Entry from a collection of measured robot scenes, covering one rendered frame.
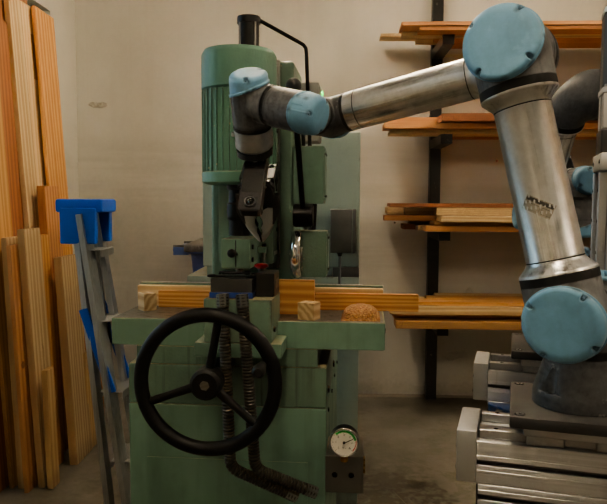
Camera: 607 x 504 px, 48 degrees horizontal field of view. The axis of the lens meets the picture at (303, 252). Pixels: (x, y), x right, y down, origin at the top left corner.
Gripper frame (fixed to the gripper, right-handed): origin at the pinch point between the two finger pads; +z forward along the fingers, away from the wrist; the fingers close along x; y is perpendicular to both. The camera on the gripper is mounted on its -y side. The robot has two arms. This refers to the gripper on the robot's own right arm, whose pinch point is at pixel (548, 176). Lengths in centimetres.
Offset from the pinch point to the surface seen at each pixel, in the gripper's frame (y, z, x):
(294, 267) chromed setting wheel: 14, -52, -80
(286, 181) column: -8, -41, -80
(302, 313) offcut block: 22, -74, -78
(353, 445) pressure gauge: 49, -83, -70
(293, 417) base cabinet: 44, -76, -82
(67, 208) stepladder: -10, 1, -156
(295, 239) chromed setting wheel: 7, -51, -79
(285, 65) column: -38, -41, -76
